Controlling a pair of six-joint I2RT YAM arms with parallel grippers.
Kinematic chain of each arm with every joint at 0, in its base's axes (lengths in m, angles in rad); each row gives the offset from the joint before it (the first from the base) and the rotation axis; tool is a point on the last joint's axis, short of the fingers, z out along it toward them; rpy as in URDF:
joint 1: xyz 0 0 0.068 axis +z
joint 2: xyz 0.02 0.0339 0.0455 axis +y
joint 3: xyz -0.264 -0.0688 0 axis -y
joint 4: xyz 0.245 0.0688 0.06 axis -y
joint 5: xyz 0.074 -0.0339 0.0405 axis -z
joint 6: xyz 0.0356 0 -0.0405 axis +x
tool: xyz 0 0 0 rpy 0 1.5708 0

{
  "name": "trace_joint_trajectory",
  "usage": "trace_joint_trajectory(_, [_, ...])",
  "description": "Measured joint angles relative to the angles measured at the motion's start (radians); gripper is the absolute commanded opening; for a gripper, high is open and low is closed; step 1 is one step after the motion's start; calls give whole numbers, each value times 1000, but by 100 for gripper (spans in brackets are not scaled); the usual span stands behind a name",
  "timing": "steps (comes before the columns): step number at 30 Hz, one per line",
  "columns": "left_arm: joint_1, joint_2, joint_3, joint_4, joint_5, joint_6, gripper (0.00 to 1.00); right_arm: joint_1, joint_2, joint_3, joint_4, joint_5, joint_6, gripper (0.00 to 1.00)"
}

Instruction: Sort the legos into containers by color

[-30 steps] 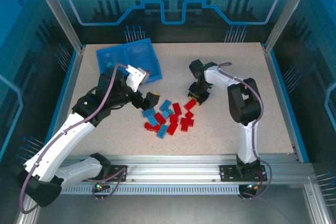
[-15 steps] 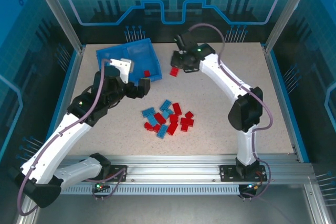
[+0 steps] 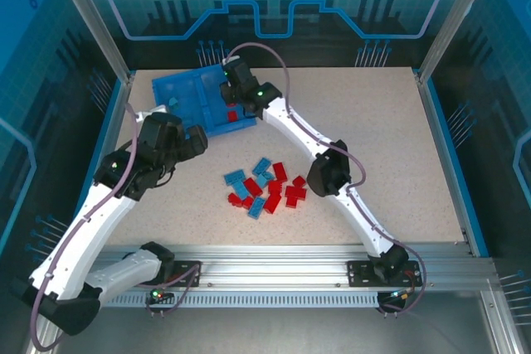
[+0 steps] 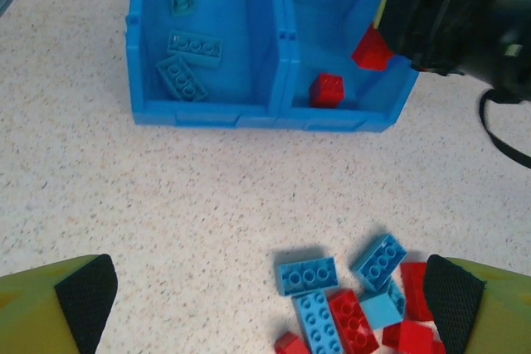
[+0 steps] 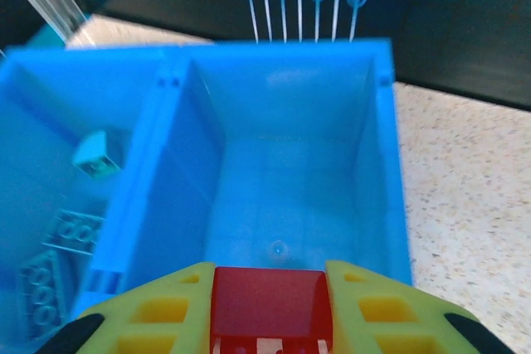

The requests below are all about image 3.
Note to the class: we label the blue lego brick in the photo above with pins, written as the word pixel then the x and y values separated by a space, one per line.
pixel 173 102
pixel 256 207
pixel 262 165
pixel 262 181
pixel 240 190
pixel 234 177

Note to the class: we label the small red lego brick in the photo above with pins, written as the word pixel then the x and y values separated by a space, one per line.
pixel 234 199
pixel 248 201
pixel 292 201

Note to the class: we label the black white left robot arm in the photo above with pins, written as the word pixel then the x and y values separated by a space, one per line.
pixel 95 229

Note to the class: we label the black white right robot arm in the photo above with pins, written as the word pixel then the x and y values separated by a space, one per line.
pixel 286 124

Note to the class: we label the blue two-compartment tray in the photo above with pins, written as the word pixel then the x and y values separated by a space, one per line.
pixel 182 88

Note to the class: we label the blue table edge strip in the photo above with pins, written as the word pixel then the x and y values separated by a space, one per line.
pixel 441 122
pixel 110 113

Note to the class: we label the long red lego brick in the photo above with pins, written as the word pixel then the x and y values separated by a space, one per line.
pixel 296 192

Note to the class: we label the connector with green light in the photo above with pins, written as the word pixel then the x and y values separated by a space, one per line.
pixel 157 294
pixel 400 295

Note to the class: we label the grey metal panel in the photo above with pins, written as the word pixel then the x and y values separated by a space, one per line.
pixel 269 333

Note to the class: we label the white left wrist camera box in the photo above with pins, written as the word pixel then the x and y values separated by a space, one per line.
pixel 145 115

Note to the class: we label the aluminium side rail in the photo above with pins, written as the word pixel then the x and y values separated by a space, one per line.
pixel 121 97

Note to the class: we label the aluminium corner post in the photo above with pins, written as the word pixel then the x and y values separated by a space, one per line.
pixel 99 26
pixel 458 18

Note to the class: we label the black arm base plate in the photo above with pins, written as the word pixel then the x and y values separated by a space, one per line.
pixel 361 274
pixel 186 281

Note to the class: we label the long aluminium base rail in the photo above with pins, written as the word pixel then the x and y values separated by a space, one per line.
pixel 269 267

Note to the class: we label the aluminium frame bar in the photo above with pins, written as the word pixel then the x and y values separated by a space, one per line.
pixel 52 350
pixel 498 321

